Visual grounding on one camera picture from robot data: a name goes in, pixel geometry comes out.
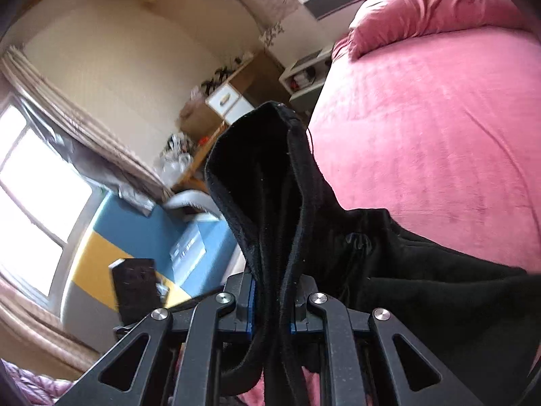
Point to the white drawer cabinet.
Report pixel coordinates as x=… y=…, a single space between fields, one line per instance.
x=229 y=103

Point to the white bedside shelf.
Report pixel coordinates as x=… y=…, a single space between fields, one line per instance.
x=304 y=80

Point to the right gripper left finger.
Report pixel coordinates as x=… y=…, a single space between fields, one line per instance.
x=171 y=357

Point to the blue yellow storage box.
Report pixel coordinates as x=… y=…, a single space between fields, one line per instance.
x=192 y=255

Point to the dark pink duvet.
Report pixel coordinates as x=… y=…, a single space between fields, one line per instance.
x=379 y=23

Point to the black pants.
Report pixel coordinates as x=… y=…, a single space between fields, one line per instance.
x=481 y=319

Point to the wooden desk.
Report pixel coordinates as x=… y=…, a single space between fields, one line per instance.
x=189 y=179

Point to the pink bed sheet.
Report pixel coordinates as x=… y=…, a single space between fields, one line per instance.
x=446 y=139

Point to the bright window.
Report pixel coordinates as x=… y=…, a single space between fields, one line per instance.
x=45 y=204

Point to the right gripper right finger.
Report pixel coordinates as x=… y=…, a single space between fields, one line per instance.
x=371 y=358

